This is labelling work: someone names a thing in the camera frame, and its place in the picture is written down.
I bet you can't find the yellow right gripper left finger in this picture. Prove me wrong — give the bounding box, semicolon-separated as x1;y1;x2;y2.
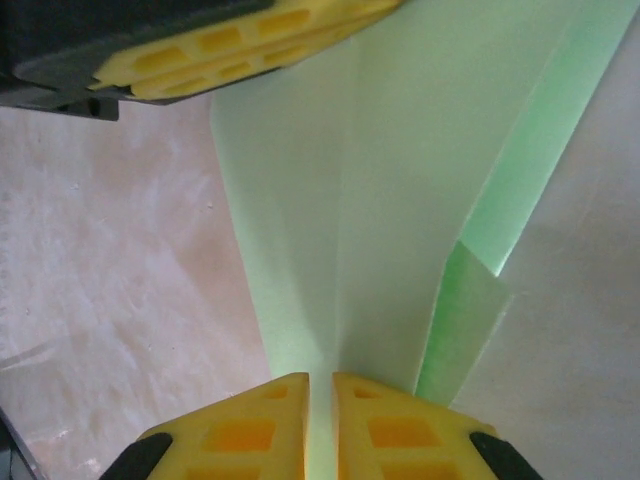
102;371;312;480

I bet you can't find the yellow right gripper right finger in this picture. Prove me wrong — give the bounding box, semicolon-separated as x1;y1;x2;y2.
331;372;542;480

